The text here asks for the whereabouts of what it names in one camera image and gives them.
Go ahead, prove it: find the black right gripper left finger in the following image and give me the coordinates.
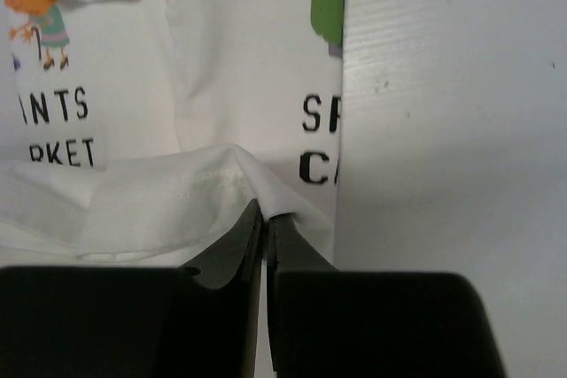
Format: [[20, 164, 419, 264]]
[[1, 201, 262, 377]]

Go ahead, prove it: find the white cartoon print t-shirt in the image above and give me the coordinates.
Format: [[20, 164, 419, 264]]
[[1, 0, 346, 266]]

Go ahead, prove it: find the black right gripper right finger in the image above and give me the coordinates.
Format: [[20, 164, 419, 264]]
[[267, 215, 505, 377]]

